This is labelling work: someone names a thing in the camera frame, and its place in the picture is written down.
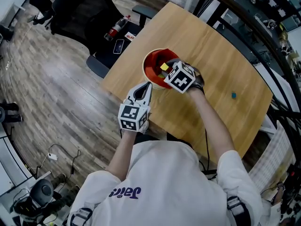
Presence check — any person's white shirt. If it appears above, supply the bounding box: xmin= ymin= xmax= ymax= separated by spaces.
xmin=68 ymin=141 xmax=264 ymax=226

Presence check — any gray black harness strap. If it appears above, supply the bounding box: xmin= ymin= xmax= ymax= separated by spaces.
xmin=70 ymin=207 xmax=93 ymax=226
xmin=227 ymin=196 xmax=251 ymax=226

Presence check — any person's white shoe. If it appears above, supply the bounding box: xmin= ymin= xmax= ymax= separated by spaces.
xmin=138 ymin=120 xmax=150 ymax=134

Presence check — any gray round device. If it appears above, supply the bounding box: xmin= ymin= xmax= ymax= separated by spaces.
xmin=29 ymin=178 xmax=55 ymax=206

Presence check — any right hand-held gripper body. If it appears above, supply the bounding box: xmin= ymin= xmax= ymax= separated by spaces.
xmin=164 ymin=60 xmax=205 ymax=94

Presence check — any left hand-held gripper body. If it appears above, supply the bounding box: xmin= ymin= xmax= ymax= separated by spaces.
xmin=118 ymin=99 xmax=151 ymax=132

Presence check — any red label soda bottle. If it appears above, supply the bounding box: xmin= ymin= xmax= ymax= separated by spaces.
xmin=104 ymin=15 xmax=131 ymax=41

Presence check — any table with patterned cloth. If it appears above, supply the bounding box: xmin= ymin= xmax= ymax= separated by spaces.
xmin=248 ymin=120 xmax=297 ymax=193

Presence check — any person's black trouser leg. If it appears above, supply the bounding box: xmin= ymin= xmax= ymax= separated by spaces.
xmin=135 ymin=133 xmax=193 ymax=150

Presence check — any person's left forearm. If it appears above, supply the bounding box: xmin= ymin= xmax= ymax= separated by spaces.
xmin=107 ymin=129 xmax=137 ymax=181

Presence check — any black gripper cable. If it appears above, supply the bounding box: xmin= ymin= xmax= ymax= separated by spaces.
xmin=204 ymin=127 xmax=210 ymax=171

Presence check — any black metal railing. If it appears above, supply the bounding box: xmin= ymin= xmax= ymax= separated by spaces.
xmin=192 ymin=0 xmax=301 ymax=127

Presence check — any cream bucket with orange liner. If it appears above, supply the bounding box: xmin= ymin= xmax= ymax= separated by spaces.
xmin=142 ymin=48 xmax=186 ymax=90

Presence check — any black smartphone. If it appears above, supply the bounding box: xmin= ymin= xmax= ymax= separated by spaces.
xmin=113 ymin=39 xmax=125 ymax=55

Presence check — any person's right forearm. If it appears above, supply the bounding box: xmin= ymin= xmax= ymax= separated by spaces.
xmin=188 ymin=89 xmax=236 ymax=167

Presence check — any black mesh office chair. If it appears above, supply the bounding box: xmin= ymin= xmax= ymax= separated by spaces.
xmin=50 ymin=0 xmax=158 ymax=79

